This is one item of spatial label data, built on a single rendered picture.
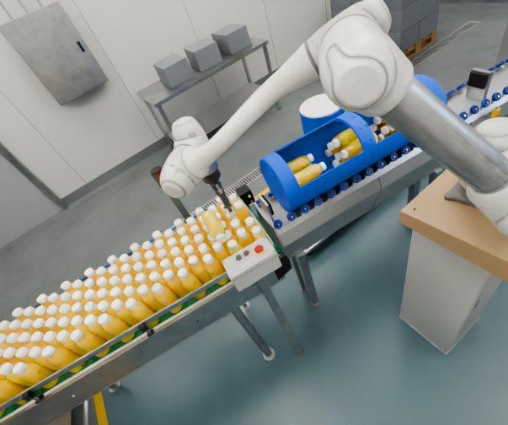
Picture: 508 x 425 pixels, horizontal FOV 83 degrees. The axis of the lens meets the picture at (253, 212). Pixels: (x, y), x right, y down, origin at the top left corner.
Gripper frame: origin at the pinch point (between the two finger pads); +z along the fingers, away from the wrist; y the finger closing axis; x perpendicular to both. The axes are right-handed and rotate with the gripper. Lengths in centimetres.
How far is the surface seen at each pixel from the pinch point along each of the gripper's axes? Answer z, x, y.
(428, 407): 119, -38, -80
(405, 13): 59, -320, 221
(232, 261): 8.0, 9.7, -20.4
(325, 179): 7.9, -43.1, -7.8
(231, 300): 36.6, 19.9, -15.7
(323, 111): 15, -82, 50
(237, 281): 11.3, 11.4, -27.2
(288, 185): 1.9, -26.5, -5.9
